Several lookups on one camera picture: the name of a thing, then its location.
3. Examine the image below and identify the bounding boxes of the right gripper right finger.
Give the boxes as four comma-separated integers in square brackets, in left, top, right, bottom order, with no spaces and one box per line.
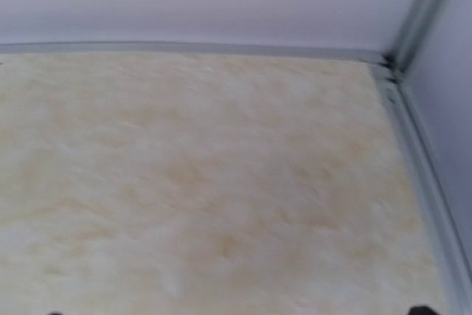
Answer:
[409,305,432,315]

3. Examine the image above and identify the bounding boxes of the side aluminium floor rail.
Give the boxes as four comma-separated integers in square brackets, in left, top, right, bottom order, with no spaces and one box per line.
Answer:
[369,64,471,314]

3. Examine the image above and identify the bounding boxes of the back aluminium floor rail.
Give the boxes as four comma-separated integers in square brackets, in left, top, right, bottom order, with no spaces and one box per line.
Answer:
[1,41,386,64]

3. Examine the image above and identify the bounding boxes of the right aluminium corner post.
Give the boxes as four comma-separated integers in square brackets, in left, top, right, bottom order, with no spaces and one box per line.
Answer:
[389,0,445,74]

